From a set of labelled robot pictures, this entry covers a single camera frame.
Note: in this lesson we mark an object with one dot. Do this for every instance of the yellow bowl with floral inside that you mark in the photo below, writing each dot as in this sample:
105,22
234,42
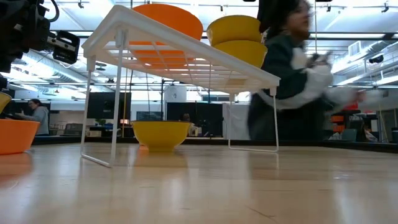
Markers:
160,133
242,53
233,29
3,101

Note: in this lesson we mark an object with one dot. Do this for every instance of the orange plastic bowl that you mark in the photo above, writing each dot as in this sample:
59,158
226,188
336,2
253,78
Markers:
17,137
174,18

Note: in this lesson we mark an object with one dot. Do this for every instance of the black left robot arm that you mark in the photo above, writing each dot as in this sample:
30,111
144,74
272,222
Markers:
4,18

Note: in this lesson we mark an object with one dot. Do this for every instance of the person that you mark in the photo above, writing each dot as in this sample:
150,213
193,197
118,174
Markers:
280,62
40,119
185,117

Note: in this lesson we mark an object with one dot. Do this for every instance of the dark display board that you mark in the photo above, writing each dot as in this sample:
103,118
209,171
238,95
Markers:
149,115

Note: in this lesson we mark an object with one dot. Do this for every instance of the white hanging cloth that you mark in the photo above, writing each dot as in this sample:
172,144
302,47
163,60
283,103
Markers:
236,121

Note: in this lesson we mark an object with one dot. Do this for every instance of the black wall screen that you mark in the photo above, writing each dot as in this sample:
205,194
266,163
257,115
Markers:
102,105

